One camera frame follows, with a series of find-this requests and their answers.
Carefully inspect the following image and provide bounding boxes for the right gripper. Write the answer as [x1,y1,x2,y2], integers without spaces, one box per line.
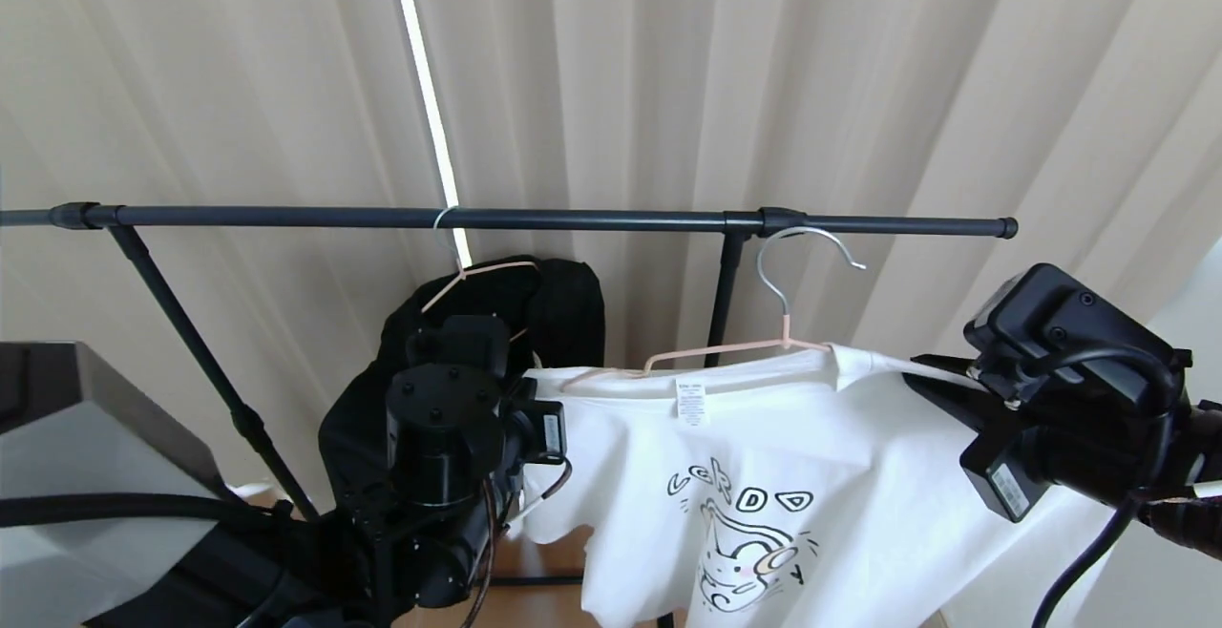
[902,354,1056,524]

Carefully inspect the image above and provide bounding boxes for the pink clothes hanger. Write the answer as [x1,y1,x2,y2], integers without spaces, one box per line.
[558,227,868,392]
[420,218,542,343]

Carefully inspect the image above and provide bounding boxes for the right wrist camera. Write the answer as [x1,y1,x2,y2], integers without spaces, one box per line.
[962,263,1194,414]

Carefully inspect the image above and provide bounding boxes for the black clothes rack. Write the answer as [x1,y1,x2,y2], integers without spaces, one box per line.
[0,201,1020,628]

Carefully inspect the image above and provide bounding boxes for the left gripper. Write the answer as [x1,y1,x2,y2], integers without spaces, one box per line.
[518,399,571,467]

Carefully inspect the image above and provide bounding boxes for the beige curtain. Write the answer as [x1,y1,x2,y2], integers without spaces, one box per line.
[0,0,1222,514]

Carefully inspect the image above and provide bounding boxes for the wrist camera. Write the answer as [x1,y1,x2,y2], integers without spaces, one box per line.
[409,315,514,371]
[962,263,1194,414]

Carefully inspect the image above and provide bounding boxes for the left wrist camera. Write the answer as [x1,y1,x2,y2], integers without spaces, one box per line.
[409,315,514,371]

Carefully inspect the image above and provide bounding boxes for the white garment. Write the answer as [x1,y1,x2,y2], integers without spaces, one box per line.
[506,344,1118,628]

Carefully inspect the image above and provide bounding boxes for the black cable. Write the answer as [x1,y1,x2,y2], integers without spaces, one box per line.
[998,346,1182,628]

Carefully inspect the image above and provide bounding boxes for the black shorts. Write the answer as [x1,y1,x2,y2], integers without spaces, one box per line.
[318,256,607,514]

